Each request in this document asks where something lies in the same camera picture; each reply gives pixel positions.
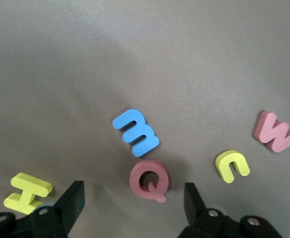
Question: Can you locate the yellow capital letter H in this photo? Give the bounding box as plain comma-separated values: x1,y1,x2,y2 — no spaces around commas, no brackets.
3,173,53,214

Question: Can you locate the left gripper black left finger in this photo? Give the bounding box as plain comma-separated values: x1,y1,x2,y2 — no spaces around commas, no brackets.
0,180,85,238

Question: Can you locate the blue small letter m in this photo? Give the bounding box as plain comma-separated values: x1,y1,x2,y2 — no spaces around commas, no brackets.
112,109,160,158

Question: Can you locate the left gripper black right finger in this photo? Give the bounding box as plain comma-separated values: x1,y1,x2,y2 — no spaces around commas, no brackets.
178,182,284,238

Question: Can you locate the yellow small letter u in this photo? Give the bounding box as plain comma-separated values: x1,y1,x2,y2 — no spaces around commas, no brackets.
215,150,251,184

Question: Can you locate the red small letter w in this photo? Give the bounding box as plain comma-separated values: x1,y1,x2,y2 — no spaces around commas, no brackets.
253,111,290,153

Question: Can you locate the red capital letter Q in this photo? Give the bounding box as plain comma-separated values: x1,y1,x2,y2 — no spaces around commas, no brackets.
129,160,170,204

